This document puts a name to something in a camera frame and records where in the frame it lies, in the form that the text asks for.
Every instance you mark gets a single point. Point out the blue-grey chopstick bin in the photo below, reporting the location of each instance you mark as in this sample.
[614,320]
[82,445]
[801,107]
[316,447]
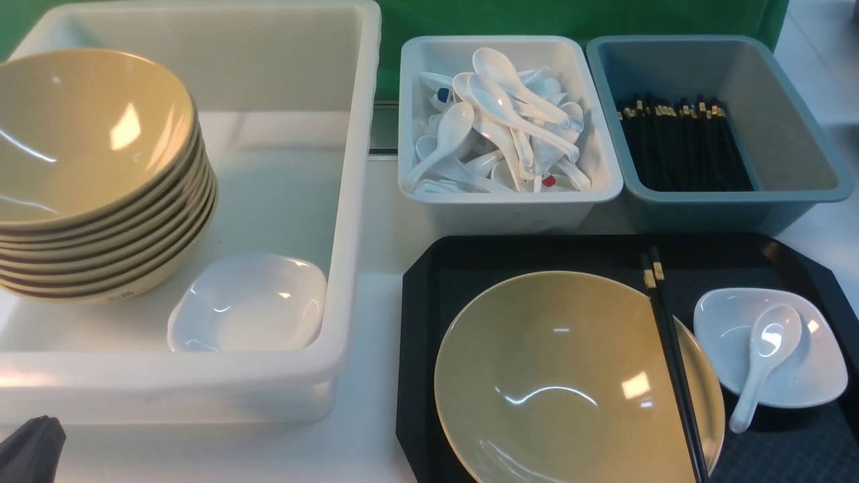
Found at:
[792,165]

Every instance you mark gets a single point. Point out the white soup spoon top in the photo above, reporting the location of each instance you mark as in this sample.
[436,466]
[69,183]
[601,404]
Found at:
[496,66]

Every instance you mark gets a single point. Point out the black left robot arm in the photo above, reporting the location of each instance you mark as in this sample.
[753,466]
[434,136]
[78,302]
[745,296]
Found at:
[32,452]

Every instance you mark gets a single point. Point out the green backdrop cloth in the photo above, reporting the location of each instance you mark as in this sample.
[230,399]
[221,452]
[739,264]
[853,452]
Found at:
[581,21]

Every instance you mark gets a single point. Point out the bundle of black chopsticks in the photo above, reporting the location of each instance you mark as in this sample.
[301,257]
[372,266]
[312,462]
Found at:
[683,146]

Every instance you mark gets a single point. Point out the white soup spoon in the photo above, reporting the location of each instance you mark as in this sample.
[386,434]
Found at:
[773,338]
[496,66]
[496,104]
[453,129]

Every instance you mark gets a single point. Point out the tan noodle bowl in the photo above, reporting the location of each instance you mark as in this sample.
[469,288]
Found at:
[560,376]

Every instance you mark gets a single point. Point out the pile of white spoons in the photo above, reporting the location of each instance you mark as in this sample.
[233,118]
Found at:
[534,161]

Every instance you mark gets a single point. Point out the top stacked tan bowl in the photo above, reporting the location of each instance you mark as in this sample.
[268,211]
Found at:
[86,131]

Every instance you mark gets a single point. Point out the white square dish in tub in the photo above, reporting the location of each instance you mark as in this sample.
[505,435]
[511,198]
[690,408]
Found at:
[250,302]

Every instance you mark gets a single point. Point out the stack of tan bowls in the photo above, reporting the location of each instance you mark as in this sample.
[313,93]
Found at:
[83,227]

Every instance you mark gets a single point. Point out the white spoon bin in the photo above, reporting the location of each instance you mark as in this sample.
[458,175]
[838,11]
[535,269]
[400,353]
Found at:
[475,190]

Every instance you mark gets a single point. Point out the large white plastic tub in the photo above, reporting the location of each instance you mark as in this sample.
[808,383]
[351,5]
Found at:
[285,93]

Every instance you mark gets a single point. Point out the white square dish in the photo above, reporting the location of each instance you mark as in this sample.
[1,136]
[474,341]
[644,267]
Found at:
[815,373]
[250,302]

